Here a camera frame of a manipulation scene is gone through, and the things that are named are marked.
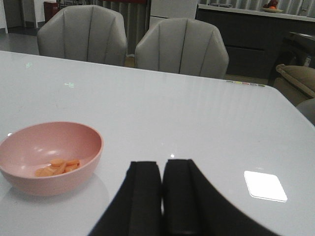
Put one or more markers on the coloured sticker strip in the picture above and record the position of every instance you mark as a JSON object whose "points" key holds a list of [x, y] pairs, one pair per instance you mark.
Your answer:
{"points": [[245, 83]]}

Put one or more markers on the left grey upholstered chair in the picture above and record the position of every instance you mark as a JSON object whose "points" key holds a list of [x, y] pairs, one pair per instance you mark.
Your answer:
{"points": [[89, 33]]}

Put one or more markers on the pink plastic bowl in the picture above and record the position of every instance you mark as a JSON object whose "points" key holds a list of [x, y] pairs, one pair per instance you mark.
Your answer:
{"points": [[50, 158]]}

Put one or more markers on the dark counter with white top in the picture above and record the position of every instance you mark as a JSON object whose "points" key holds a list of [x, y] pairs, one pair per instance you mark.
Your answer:
{"points": [[252, 38]]}

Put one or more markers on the orange ham slices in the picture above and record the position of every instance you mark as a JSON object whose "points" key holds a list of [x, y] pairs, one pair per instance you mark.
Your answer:
{"points": [[57, 167]]}

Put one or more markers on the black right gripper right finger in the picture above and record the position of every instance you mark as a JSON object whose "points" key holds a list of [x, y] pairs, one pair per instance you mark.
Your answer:
{"points": [[194, 207]]}

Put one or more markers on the right grey upholstered chair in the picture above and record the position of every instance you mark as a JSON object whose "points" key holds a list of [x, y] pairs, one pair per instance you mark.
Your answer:
{"points": [[183, 46]]}

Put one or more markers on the grey upholstered chair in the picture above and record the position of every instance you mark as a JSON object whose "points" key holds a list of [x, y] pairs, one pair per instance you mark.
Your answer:
{"points": [[89, 33], [183, 46]]}

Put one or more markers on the fruit plate on counter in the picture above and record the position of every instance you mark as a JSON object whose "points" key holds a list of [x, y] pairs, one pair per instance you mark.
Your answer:
{"points": [[271, 7]]}

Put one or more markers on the red trash bin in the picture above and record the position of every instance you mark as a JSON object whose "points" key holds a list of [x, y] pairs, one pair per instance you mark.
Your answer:
{"points": [[51, 8]]}

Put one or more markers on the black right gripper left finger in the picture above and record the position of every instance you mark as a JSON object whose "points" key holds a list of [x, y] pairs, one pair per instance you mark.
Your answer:
{"points": [[136, 208]]}

